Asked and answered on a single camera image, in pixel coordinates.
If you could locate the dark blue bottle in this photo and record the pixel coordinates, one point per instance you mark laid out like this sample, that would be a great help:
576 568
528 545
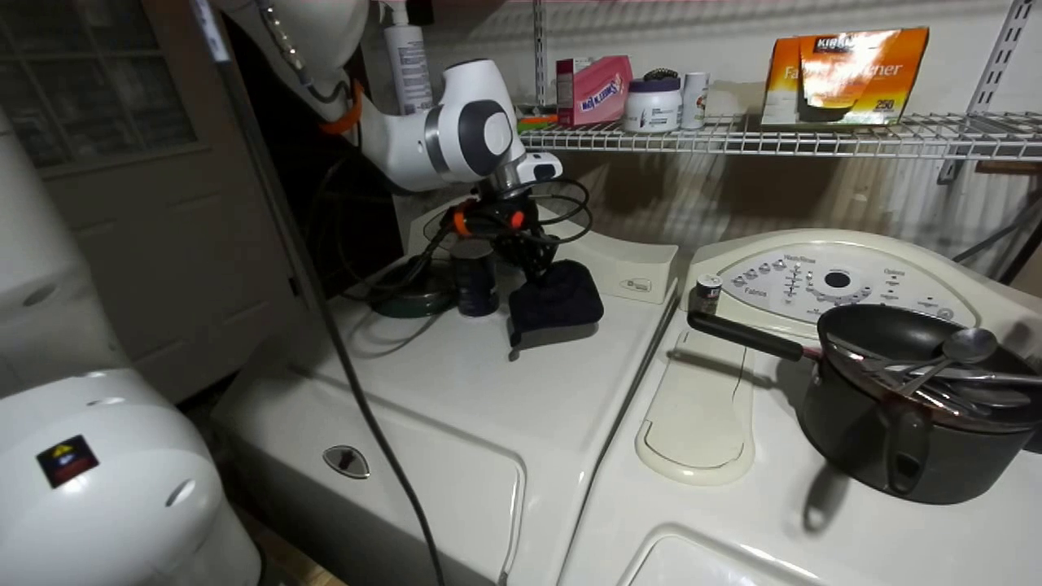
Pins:
477 280

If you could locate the white dryer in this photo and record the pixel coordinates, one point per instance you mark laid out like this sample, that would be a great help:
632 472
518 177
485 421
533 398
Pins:
736 510

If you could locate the white shelf bracket rail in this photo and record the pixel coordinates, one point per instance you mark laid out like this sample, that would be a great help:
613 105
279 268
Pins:
994 76

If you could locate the dark round lid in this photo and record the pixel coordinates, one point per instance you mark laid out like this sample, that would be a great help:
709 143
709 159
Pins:
409 298

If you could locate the white cup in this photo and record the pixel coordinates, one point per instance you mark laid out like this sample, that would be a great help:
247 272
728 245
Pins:
696 97

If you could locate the beige door with window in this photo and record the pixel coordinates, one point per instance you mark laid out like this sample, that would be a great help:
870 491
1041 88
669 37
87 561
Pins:
164 237

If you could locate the metal utensil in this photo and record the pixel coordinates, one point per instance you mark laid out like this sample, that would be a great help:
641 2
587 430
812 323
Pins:
980 374

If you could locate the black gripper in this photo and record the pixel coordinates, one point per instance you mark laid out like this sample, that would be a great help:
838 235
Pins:
505 221

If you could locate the white spray bottle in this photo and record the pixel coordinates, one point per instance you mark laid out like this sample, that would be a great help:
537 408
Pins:
409 60

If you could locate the white washer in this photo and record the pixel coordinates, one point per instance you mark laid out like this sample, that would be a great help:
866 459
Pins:
467 410

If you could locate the dark cooking pot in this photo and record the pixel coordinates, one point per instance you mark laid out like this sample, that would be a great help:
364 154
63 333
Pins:
922 445

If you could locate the metal spoon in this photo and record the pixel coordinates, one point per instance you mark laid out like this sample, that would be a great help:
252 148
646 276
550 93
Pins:
961 349

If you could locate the white jar dark lid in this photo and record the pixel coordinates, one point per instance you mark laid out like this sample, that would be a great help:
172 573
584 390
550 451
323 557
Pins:
653 102

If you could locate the black frying pan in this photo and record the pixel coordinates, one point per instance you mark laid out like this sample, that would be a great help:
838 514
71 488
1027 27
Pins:
880 326

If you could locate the orange cardboard box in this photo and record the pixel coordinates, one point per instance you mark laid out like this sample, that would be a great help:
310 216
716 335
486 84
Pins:
849 76

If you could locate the red slim bottle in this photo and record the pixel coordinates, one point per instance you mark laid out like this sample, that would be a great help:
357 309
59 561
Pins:
565 93

